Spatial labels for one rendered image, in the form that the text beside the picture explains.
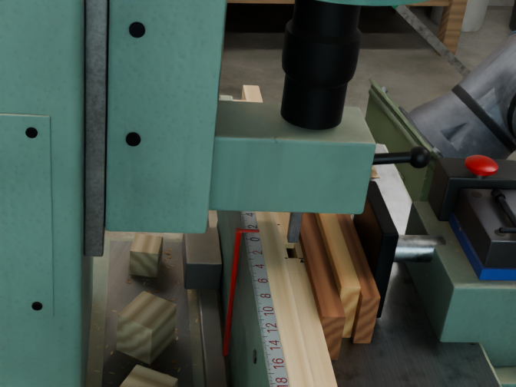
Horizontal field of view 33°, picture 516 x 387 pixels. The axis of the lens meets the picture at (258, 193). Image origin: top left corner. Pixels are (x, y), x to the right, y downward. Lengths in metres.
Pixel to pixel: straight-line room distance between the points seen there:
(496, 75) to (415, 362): 0.81
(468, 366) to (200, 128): 0.31
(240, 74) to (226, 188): 2.80
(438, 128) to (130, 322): 0.77
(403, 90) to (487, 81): 2.09
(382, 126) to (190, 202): 0.91
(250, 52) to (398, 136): 2.28
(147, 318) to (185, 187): 0.22
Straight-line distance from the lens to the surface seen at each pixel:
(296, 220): 0.78
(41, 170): 0.62
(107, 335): 0.90
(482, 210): 0.80
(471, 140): 1.48
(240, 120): 0.72
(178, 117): 0.64
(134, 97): 0.64
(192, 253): 0.94
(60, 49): 0.58
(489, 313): 0.79
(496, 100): 1.49
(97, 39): 0.61
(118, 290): 0.96
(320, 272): 0.76
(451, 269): 0.78
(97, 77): 0.62
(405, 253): 0.80
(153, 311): 0.86
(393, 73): 3.73
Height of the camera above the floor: 1.39
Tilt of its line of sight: 31 degrees down
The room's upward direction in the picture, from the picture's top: 7 degrees clockwise
